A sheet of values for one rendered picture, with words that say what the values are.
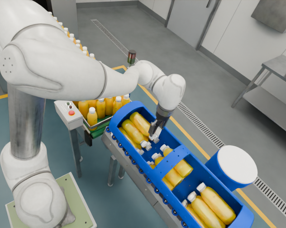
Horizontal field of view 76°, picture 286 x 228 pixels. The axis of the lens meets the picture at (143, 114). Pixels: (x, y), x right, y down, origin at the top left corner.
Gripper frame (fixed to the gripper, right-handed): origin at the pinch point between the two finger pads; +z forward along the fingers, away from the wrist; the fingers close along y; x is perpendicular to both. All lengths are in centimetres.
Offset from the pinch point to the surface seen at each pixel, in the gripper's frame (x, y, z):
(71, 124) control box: 40, -33, 13
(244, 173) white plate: -51, 40, 15
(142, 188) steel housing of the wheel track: -15.3, -14.5, 32.8
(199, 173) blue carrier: -32.2, 12.2, 12.4
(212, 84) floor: 69, 260, 119
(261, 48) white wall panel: 47, 331, 45
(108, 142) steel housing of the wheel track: 25.5, -14.1, 31.4
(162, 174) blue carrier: -20.5, -13.0, 2.0
